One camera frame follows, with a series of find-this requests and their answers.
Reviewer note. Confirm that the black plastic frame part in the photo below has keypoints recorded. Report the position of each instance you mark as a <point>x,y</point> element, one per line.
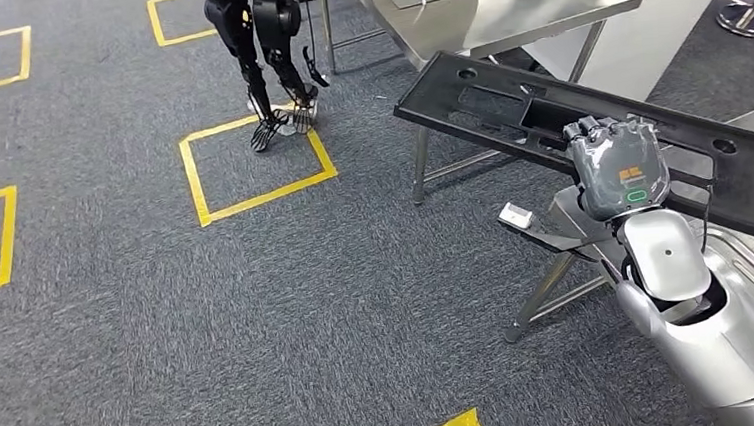
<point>449,100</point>

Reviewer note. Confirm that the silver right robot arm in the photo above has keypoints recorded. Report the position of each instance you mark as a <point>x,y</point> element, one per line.
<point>666,258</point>

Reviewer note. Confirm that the stainless steel workbench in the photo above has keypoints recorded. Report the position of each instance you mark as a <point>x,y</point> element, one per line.
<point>537,300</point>

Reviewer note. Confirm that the black humanoid robot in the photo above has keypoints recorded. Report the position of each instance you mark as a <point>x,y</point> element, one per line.
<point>234,22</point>

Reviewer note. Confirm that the stainless steel table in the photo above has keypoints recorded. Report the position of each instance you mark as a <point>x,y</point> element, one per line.
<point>536,14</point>

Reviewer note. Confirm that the white cabinet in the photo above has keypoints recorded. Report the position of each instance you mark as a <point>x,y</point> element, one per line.
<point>657,39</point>

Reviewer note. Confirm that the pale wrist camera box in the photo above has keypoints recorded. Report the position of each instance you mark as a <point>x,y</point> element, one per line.
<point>515,215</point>

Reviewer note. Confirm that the black camera bracket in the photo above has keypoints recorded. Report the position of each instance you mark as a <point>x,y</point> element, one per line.
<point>565,238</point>

